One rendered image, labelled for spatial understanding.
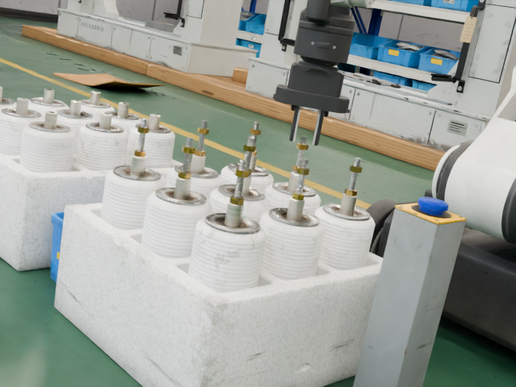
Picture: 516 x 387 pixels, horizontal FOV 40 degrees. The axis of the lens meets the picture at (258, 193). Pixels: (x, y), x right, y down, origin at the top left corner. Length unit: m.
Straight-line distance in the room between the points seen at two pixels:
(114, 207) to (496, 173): 0.60
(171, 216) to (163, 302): 0.12
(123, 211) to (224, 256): 0.24
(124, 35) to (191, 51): 0.71
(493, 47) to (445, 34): 7.50
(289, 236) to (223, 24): 3.53
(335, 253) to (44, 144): 0.58
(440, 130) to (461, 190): 1.98
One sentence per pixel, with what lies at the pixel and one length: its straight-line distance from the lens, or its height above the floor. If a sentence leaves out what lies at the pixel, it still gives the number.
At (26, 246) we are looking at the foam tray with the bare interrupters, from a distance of 1.34.
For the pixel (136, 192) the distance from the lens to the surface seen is 1.08.
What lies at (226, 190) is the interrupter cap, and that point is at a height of 0.25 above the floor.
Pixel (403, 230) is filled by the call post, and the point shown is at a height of 0.29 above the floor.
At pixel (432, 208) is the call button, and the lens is 0.95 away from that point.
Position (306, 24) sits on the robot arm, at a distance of 1.12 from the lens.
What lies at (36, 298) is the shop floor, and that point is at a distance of 1.26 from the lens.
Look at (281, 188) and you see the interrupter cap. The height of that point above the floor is 0.25.
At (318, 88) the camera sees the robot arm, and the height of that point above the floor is 0.43.
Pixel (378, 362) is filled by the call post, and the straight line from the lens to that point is 1.01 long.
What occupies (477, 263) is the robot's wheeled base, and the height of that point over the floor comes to 0.17.
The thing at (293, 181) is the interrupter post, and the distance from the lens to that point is 1.17.
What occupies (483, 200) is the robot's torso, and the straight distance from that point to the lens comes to 1.16.
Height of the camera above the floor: 0.53
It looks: 15 degrees down
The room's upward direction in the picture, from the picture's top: 10 degrees clockwise
